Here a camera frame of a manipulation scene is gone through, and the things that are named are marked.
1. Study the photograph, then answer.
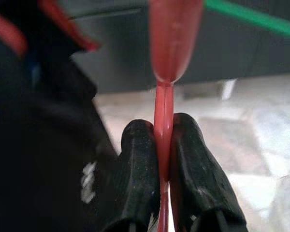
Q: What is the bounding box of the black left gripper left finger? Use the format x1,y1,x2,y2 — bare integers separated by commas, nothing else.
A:
103,119,160,232

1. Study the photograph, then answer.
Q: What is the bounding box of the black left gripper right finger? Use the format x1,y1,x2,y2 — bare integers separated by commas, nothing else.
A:
170,113,247,232

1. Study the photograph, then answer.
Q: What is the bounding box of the red plastic hanger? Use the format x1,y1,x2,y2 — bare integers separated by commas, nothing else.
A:
148,0,204,232
0,0,101,58

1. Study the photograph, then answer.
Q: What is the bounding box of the green plastic hanger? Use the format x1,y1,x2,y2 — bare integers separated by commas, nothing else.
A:
204,0,290,45

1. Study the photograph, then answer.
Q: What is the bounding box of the black printed t-shirt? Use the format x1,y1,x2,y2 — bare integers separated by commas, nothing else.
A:
0,0,126,232

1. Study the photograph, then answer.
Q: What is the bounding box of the black white-legged TV cabinet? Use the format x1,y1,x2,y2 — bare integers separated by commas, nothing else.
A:
70,0,290,100

